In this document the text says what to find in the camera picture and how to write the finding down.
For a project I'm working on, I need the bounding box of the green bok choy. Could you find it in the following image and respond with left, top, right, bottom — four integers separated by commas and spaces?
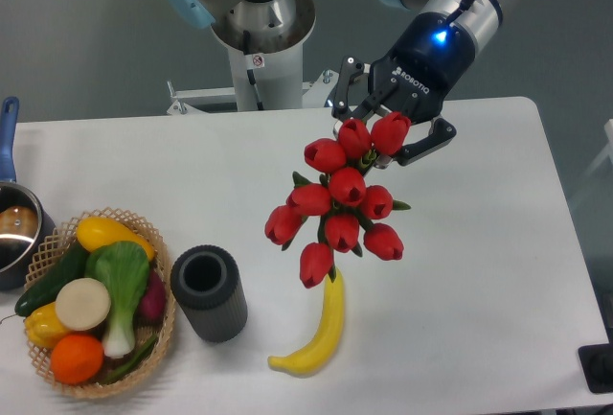
85, 241, 149, 359

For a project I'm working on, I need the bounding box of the blue-handled steel saucepan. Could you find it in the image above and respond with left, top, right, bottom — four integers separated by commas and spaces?
1, 97, 55, 291

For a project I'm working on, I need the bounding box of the dark grey ribbed vase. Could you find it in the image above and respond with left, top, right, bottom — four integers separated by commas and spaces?
170, 244, 248, 343

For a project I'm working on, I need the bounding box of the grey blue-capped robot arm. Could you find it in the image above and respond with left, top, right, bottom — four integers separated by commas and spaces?
167, 0, 519, 169

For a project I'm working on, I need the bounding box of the red tulip bouquet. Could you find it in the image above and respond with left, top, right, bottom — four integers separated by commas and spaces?
264, 112, 412, 288

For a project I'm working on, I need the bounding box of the orange fruit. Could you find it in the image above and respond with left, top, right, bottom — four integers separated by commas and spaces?
50, 334, 104, 384

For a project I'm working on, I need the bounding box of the yellow bell pepper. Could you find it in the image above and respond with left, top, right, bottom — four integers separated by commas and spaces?
24, 302, 72, 349

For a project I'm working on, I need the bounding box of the beige round mushroom cap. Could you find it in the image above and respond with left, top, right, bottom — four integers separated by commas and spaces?
55, 278, 111, 332

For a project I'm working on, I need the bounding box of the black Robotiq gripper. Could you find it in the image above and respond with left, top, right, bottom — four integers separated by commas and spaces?
330, 12, 476, 166

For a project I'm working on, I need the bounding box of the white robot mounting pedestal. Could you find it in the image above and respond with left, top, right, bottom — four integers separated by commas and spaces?
167, 43, 338, 115

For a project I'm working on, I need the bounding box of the purple sweet potato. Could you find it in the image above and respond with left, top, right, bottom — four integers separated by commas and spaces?
138, 270, 166, 323

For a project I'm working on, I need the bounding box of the green bean pod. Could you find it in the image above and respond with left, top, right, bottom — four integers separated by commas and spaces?
100, 335, 158, 385

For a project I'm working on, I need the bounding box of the black device at edge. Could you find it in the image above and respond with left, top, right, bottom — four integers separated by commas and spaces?
578, 343, 612, 394

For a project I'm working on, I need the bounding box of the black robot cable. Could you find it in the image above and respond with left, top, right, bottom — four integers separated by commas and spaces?
241, 30, 265, 112

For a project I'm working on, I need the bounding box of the woven wicker basket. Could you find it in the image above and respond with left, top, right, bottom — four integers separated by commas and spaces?
23, 206, 176, 399

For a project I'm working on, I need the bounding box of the yellow plastic banana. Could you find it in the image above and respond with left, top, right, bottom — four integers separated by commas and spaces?
267, 268, 346, 378

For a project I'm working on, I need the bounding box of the dark green cucumber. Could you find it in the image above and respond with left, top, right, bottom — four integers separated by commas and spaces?
14, 242, 89, 317

